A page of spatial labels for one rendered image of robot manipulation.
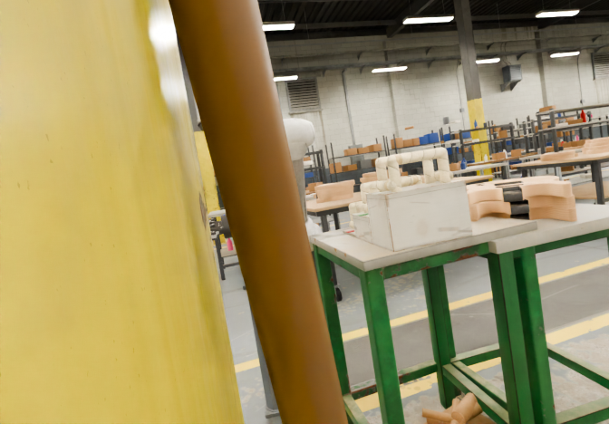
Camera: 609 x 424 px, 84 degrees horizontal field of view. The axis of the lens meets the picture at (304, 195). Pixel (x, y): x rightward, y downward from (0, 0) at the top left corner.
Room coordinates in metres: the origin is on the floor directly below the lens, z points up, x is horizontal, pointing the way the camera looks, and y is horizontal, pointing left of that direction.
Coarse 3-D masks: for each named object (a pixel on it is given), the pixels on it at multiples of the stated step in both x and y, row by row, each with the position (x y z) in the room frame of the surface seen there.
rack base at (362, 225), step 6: (354, 216) 1.25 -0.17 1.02; (366, 216) 1.16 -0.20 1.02; (354, 222) 1.26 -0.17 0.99; (360, 222) 1.20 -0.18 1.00; (366, 222) 1.15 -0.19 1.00; (354, 228) 1.27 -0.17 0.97; (360, 228) 1.21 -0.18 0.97; (366, 228) 1.15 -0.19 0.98; (360, 234) 1.22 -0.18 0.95; (366, 234) 1.16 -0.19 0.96; (366, 240) 1.17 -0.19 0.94
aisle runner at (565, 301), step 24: (552, 288) 2.63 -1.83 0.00; (576, 288) 2.56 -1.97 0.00; (600, 288) 2.50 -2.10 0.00; (456, 312) 2.49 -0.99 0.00; (480, 312) 2.43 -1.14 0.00; (552, 312) 2.27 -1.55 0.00; (576, 312) 2.21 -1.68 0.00; (600, 312) 2.17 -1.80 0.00; (408, 336) 2.25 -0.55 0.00; (456, 336) 2.16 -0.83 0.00; (480, 336) 2.11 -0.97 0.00; (360, 360) 2.06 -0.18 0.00; (408, 360) 1.98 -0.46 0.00
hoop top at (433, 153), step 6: (420, 150) 1.03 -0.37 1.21; (426, 150) 1.03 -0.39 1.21; (432, 150) 1.03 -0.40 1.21; (438, 150) 1.03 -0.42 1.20; (444, 150) 1.03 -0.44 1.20; (390, 156) 1.01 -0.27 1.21; (396, 156) 1.00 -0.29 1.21; (402, 156) 1.00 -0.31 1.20; (408, 156) 1.01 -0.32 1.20; (414, 156) 1.01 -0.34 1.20; (420, 156) 1.02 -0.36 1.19; (426, 156) 1.02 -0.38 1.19; (432, 156) 1.03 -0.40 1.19; (438, 156) 1.03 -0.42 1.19; (402, 162) 1.01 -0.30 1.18; (408, 162) 1.01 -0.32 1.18
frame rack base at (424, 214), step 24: (408, 192) 0.99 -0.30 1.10; (432, 192) 1.01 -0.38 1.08; (456, 192) 1.02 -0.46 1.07; (384, 216) 1.00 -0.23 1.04; (408, 216) 0.99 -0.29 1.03; (432, 216) 1.01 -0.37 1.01; (456, 216) 1.02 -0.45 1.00; (384, 240) 1.02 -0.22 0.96; (408, 240) 0.99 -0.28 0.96; (432, 240) 1.00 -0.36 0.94
